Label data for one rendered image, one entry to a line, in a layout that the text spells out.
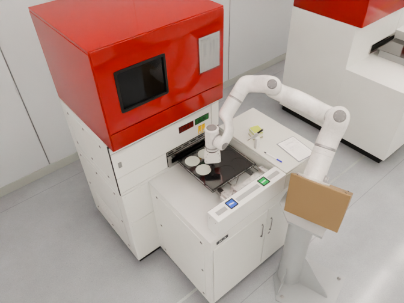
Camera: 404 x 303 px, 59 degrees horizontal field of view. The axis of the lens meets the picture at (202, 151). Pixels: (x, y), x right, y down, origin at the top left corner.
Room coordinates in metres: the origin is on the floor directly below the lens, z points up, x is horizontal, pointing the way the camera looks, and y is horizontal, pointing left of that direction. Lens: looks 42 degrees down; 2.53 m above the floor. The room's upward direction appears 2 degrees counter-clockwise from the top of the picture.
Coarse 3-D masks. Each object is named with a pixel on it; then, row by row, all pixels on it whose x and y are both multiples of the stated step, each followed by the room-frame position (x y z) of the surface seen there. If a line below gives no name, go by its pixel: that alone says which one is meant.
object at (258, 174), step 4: (256, 172) 1.63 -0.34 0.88; (252, 176) 1.59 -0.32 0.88; (256, 176) 1.59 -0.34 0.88; (244, 180) 1.56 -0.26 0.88; (248, 180) 1.56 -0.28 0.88; (252, 180) 1.55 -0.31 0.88; (240, 184) 1.53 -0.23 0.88; (244, 184) 1.53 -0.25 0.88; (228, 192) 1.46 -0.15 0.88; (232, 192) 1.46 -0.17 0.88; (220, 196) 1.44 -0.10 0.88
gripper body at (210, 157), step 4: (204, 152) 1.64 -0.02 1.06; (208, 152) 1.63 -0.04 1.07; (212, 152) 1.62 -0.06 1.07; (216, 152) 1.63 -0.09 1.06; (204, 156) 1.63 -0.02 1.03; (208, 156) 1.62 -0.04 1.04; (212, 156) 1.63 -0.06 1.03; (216, 156) 1.63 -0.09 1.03; (220, 156) 1.63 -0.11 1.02; (204, 160) 1.63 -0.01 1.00; (208, 160) 1.62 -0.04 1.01; (212, 160) 1.63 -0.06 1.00; (216, 160) 1.63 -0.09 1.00; (220, 160) 1.63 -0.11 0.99
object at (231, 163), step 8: (224, 152) 1.81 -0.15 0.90; (232, 152) 1.80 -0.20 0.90; (184, 160) 1.74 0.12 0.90; (200, 160) 1.74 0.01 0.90; (224, 160) 1.73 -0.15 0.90; (232, 160) 1.73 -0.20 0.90; (240, 160) 1.72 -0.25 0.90; (192, 168) 1.66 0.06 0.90; (216, 168) 1.65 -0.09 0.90; (224, 168) 1.65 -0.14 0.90; (232, 168) 1.65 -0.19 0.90; (240, 168) 1.65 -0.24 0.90; (200, 176) 1.59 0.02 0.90; (208, 176) 1.59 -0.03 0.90; (216, 176) 1.58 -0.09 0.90; (224, 176) 1.58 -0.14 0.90; (232, 176) 1.58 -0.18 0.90; (208, 184) 1.52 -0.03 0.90; (216, 184) 1.52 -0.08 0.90
